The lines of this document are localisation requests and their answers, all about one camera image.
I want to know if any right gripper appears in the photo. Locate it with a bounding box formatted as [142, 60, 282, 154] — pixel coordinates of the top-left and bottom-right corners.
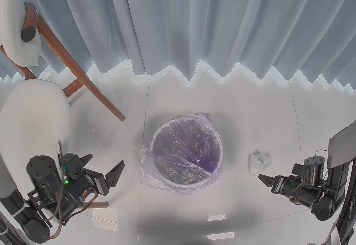
[258, 173, 307, 199]

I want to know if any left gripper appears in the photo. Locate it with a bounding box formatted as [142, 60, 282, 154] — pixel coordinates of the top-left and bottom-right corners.
[67, 154, 125, 205]

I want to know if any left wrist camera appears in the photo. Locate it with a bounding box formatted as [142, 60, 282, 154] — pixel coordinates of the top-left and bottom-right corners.
[59, 153, 84, 181]

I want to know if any pale blue curtain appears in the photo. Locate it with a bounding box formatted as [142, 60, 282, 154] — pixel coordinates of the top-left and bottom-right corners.
[0, 0, 356, 96]

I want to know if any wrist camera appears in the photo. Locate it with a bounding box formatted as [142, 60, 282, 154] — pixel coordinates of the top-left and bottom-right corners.
[291, 163, 305, 177]
[59, 153, 84, 181]

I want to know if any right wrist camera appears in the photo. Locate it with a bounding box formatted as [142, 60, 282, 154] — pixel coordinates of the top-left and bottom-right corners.
[291, 163, 305, 177]

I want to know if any white trash bin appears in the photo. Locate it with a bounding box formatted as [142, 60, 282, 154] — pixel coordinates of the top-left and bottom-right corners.
[150, 116, 225, 188]

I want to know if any crumpled white paper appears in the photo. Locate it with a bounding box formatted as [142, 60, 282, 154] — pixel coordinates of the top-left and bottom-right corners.
[248, 152, 272, 174]

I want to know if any purple plastic bag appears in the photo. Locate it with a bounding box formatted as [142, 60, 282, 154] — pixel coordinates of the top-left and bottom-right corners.
[140, 112, 225, 196]

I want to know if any white cushioned wooden chair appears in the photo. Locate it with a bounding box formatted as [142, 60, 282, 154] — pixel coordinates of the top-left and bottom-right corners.
[0, 0, 126, 209]

